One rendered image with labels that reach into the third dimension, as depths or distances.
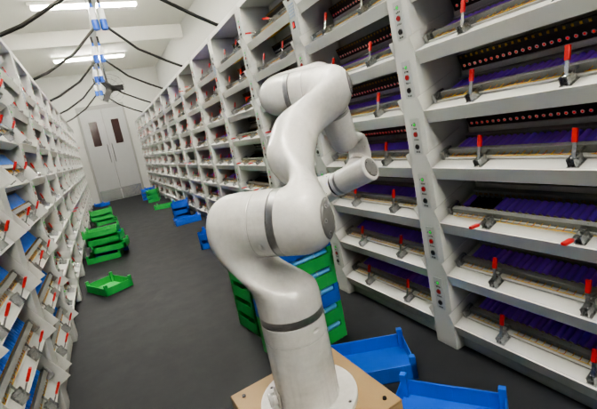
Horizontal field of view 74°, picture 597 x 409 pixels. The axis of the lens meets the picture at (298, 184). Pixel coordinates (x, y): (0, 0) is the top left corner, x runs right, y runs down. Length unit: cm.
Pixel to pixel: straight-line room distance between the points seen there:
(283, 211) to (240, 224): 8
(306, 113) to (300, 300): 38
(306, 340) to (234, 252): 20
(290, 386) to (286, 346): 8
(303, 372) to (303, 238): 25
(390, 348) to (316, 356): 94
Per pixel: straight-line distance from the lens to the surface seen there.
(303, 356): 76
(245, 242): 68
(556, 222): 126
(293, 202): 64
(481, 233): 137
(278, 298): 71
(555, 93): 114
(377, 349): 169
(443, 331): 168
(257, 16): 274
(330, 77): 90
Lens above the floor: 90
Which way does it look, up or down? 8 degrees down
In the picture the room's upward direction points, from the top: 11 degrees counter-clockwise
